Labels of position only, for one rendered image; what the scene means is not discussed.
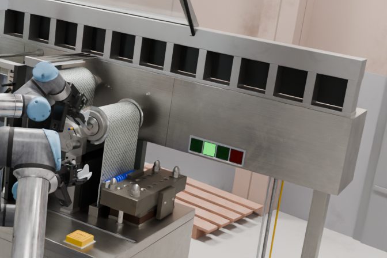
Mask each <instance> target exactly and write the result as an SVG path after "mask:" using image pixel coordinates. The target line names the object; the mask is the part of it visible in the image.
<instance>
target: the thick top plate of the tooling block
mask: <svg viewBox="0 0 387 258"><path fill-rule="evenodd" d="M160 170H161V171H160V172H155V171H153V170H152V168H150V169H148V170H146V171H144V175H142V176H139V177H137V178H135V179H133V180H130V179H124V180H122V181H120V182H118V183H117V191H110V190H108V189H107V188H103V189H102V190H101V199H100V204H103V205H105V206H108V207H111V208H114V209H117V210H120V211H122V212H125V213H128V214H131V215H134V216H136V215H138V214H140V213H142V212H144V211H146V210H147V209H149V208H151V207H153V206H155V205H156V204H158V198H159V193H160V192H161V191H163V190H165V189H167V188H169V187H176V190H175V194H177V193H179V192H181V191H183V190H185V186H186V182H187V176H185V175H181V174H180V177H178V178H176V177H172V176H171V175H172V172H171V171H169V170H165V169H160ZM135 184H138V185H139V190H140V197H138V198H135V197H132V196H130V194H131V190H132V187H133V185H135Z"/></svg>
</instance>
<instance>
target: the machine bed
mask: <svg viewBox="0 0 387 258"><path fill-rule="evenodd" d="M1 204H16V201H15V200H14V198H11V199H8V200H6V199H4V198H3V197H1ZM62 207H64V206H62V205H60V204H59V203H58V200H57V198H56V196H55V193H54V192H52V193H49V194H48V202H47V208H49V209H52V210H54V211H57V212H59V213H62V214H65V215H68V216H70V217H73V218H76V219H79V220H81V221H84V222H87V223H90V224H92V225H95V226H98V227H101V228H103V229H106V230H109V231H111V232H114V233H117V234H119V235H122V236H125V237H128V238H130V239H133V240H136V241H137V242H135V243H133V242H130V241H127V240H124V239H122V238H119V237H116V236H113V235H111V234H108V233H106V232H102V231H101V230H97V229H95V228H92V227H90V226H86V225H84V224H81V223H79V222H76V221H73V220H70V219H68V218H65V217H62V216H60V215H57V214H54V213H51V212H49V211H47V216H46V225H45V240H44V248H45V249H48V250H50V251H53V252H55V253H58V254H60V255H62V256H65V257H68V258H130V257H132V256H133V255H135V254H137V253H138V252H140V251H141V250H143V249H145V248H146V247H148V246H149V245H151V244H152V243H154V242H156V241H157V240H159V239H160V238H162V237H163V236H165V235H167V234H168V233H170V232H171V231H173V230H174V229H176V228H178V227H179V226H181V225H182V224H184V223H186V222H187V221H189V220H190V219H192V218H193V217H194V216H195V210H196V209H195V208H192V207H189V206H186V205H183V204H180V203H177V202H174V208H173V210H172V213H171V214H169V215H167V216H165V217H164V218H162V219H157V218H156V219H154V220H152V221H150V222H148V223H147V224H145V225H143V226H141V227H140V228H137V227H134V226H131V225H128V224H126V223H125V224H124V225H123V226H118V225H116V221H117V220H115V219H112V218H108V216H109V213H110V212H108V213H106V214H104V215H102V216H100V217H98V218H96V217H94V216H91V215H88V213H89V206H87V207H85V208H83V209H81V210H79V211H76V212H74V213H72V214H68V213H64V212H63V211H60V208H62ZM77 230H80V231H82V232H85V233H87V234H91V235H93V236H94V237H93V240H95V241H96V242H94V243H92V244H91V245H89V246H87V247H85V248H84V249H79V248H77V247H75V246H72V245H69V244H67V243H65V242H63V241H64V240H66V236H67V235H69V234H71V233H73V232H75V231H77ZM0 231H3V232H5V233H8V234H11V235H13V227H2V226H0Z"/></svg>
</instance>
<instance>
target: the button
mask: <svg viewBox="0 0 387 258"><path fill-rule="evenodd" d="M93 237H94V236H93V235H91V234H87V233H85V232H82V231H80V230H77V231H75V232H73V233H71V234H69V235H67V236H66V242H69V243H71V244H74V245H76V246H79V247H83V246H85V245H87V244H89V243H91V242H93Z"/></svg>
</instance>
